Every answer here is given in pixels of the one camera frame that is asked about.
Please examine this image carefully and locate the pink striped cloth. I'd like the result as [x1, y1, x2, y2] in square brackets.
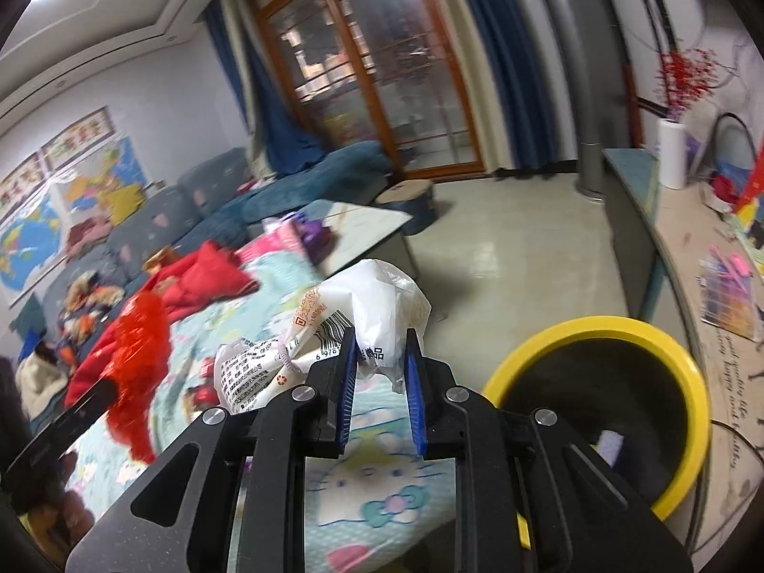
[261, 218, 307, 253]

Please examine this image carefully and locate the blue sofa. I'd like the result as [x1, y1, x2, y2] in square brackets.
[9, 140, 392, 371]

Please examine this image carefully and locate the grey tower air conditioner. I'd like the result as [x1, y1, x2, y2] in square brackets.
[525, 0, 611, 199]

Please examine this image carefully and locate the wooden framed glass door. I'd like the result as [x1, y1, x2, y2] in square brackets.
[242, 0, 486, 181]

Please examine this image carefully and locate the grey coffee table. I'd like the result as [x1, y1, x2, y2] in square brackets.
[292, 199, 419, 280]

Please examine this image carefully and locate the red shiny wrapper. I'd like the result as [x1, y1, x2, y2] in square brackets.
[104, 292, 174, 463]

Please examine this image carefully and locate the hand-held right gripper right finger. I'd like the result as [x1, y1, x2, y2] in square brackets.
[406, 328, 694, 573]

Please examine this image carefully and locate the cartoon cat printed blanket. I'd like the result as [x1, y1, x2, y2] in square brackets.
[63, 233, 478, 573]

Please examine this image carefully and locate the blue curtain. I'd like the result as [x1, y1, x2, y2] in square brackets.
[442, 0, 560, 175]
[206, 0, 328, 177]

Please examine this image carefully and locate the black cable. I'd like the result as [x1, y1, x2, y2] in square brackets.
[686, 418, 764, 556]

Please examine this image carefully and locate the beige curtain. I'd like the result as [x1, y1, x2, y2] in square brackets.
[418, 0, 509, 178]

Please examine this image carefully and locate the red jacket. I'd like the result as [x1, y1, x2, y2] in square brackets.
[64, 240, 260, 410]

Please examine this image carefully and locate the world map poster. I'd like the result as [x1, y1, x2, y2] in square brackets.
[0, 152, 68, 309]

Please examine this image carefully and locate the yellow rimmed black bin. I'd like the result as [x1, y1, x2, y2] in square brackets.
[480, 315, 712, 550]

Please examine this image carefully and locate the pile of clothes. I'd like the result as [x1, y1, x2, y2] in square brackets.
[56, 271, 127, 342]

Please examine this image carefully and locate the basket with black hoop handle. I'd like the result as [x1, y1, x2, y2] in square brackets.
[704, 112, 764, 216]

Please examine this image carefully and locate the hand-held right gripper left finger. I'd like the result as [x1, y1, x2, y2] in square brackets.
[64, 325, 360, 573]

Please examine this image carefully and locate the grey television cabinet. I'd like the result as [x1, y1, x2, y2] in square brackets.
[602, 146, 764, 573]

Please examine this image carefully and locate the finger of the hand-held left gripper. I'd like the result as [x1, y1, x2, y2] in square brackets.
[58, 382, 119, 441]

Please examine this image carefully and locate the white paper roll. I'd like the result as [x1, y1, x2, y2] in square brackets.
[655, 117, 689, 191]

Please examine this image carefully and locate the round stool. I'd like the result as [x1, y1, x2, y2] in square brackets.
[375, 178, 438, 235]

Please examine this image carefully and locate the country map poster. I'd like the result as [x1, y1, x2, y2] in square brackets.
[39, 106, 150, 240]

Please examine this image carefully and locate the pale paper scrap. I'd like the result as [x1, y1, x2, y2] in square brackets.
[594, 428, 627, 467]

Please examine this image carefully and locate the colourful pen pouch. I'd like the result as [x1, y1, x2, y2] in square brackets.
[697, 251, 764, 342]

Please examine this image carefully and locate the purple bag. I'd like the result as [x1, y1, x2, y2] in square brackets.
[297, 215, 336, 261]

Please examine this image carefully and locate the white plastic wrapper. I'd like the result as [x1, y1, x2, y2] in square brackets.
[213, 258, 432, 415]

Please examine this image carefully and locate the white coat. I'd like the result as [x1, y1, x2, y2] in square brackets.
[15, 343, 68, 420]

